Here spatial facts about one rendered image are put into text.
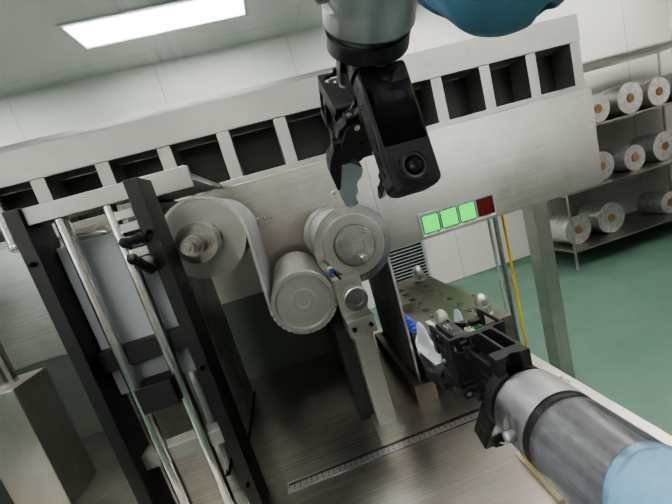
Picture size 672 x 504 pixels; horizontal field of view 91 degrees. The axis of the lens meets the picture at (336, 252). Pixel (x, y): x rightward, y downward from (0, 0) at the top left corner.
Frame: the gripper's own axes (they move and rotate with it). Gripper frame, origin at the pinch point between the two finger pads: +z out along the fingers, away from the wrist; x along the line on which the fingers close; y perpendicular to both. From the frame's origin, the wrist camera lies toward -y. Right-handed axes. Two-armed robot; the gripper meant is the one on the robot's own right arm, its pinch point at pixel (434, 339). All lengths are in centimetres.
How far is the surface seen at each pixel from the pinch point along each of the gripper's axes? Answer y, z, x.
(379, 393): -11.5, 8.7, 9.7
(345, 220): 20.9, 12.4, 6.4
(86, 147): 53, 46, 57
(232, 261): 19.6, 13.9, 27.8
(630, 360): -109, 98, -143
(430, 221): 10, 45, -24
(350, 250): 15.4, 11.8, 7.1
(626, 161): -26, 232, -315
